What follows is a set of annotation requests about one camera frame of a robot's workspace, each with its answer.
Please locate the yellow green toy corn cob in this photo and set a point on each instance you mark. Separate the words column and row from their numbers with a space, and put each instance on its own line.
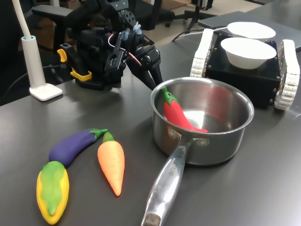
column 53, row 190

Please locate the black clip with yellow lever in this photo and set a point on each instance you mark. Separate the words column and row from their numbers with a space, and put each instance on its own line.
column 75, row 63

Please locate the red toy chilli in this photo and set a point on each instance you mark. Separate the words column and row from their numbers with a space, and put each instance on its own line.
column 175, row 113

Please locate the black office chair with armrest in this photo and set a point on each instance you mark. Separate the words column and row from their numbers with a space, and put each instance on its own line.
column 51, row 11

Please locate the black gripper camera board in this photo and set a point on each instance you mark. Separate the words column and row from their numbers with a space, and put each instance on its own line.
column 114, row 58

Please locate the orange toy carrot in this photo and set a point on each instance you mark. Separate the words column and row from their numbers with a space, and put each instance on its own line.
column 111, row 162

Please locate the white post with flat foot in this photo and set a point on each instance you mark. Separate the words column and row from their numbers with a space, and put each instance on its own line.
column 35, row 61

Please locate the purple toy aubergine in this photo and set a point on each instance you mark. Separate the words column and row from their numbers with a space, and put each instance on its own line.
column 70, row 147

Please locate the pale grey putty lump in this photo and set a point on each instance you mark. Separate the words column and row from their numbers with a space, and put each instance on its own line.
column 137, row 29

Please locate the black office chair star base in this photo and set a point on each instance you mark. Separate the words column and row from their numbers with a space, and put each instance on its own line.
column 196, row 14

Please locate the black tracked vehicle, white tracks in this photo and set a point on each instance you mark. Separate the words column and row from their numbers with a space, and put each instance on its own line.
column 244, row 80

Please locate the white bowl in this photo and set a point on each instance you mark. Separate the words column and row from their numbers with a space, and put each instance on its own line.
column 251, row 29
column 247, row 56

